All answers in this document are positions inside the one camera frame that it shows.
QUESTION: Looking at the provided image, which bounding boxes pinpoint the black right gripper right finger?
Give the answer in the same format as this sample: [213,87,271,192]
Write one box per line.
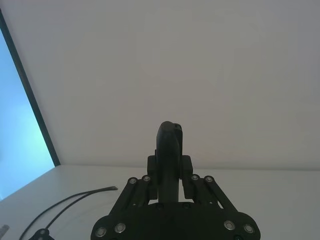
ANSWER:
[172,122,239,227]

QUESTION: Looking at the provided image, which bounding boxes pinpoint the thin black cable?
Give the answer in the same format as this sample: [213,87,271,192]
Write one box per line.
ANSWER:
[44,190,101,226]
[18,185,118,240]

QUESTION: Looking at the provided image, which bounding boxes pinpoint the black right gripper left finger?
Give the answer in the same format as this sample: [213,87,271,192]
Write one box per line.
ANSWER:
[107,121,180,227]

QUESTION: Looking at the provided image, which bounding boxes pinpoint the bright pane with dark frame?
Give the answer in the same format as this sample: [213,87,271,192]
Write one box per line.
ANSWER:
[0,6,61,201]

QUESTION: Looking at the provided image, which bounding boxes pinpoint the small black bolted piece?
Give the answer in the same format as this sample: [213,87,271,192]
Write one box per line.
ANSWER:
[23,227,52,240]

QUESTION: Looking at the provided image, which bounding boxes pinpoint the white table cloth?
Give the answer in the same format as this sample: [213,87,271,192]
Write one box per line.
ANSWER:
[0,163,320,240]

